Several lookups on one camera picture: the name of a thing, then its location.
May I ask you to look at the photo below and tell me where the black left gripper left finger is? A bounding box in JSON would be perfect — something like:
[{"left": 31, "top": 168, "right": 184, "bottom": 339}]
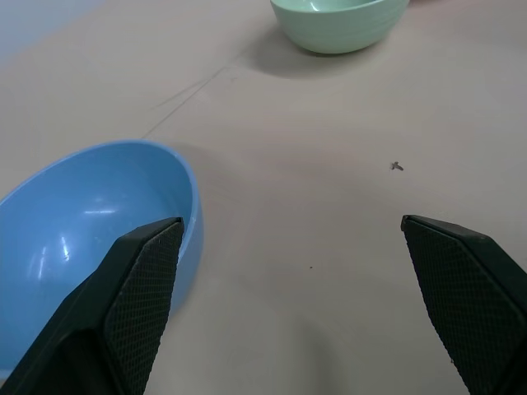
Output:
[{"left": 0, "top": 216, "right": 185, "bottom": 395}]

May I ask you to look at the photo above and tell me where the green plastic bowl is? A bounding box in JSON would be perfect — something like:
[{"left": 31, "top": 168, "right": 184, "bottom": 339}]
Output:
[{"left": 269, "top": 0, "right": 411, "bottom": 55}]

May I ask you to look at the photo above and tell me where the blue plastic bowl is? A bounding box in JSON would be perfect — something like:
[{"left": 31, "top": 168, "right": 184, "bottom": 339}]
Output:
[{"left": 0, "top": 139, "right": 204, "bottom": 373}]

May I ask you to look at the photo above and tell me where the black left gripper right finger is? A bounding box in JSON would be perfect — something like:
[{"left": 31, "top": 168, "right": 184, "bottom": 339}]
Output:
[{"left": 400, "top": 214, "right": 527, "bottom": 395}]

